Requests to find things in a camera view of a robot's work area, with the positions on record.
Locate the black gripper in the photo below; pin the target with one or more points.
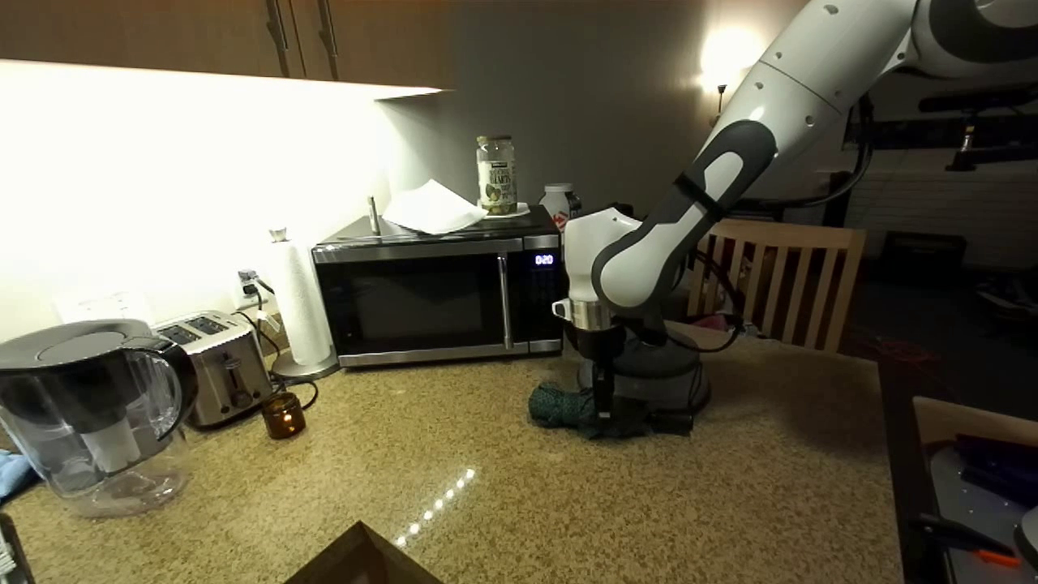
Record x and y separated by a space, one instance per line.
597 353

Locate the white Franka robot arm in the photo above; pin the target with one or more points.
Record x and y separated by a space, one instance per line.
798 76

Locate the grey round microwave cover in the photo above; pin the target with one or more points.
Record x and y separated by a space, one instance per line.
669 378

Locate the black silver microwave oven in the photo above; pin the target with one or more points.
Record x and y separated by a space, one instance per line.
422 308

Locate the white plastic bottle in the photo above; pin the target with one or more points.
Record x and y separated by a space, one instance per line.
556 198

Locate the small white plate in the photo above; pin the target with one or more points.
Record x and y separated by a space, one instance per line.
521 212

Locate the glass jar with label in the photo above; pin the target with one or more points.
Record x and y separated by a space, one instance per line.
493 180

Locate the wooden slat-back chair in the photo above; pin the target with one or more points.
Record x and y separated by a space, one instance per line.
798 247

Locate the white paper sheet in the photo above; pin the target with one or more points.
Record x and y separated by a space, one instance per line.
432 209

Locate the small metal shaker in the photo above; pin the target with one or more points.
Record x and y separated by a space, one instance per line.
375 214

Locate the white paper towel roll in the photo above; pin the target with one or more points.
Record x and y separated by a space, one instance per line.
304 314

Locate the small amber glass mug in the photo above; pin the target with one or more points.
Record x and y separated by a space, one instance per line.
283 416

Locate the dark low cabinet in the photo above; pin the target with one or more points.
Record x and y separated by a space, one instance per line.
918 256

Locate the wooden tool tray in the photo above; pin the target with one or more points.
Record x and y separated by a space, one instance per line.
962 423

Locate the glowing lamp on stand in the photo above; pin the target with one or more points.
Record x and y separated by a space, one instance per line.
721 54

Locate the silver two-slot toaster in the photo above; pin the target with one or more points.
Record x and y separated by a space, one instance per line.
221 375

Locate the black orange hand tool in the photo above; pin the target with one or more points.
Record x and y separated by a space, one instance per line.
962 538

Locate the dark blue box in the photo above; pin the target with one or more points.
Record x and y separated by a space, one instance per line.
1001 469

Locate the clear water filter pitcher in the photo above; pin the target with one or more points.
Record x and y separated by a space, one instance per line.
87 423

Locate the wooden upper cabinets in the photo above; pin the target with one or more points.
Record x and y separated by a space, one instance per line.
163 34

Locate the wall outlet with plug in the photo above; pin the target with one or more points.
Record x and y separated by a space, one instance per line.
252 286

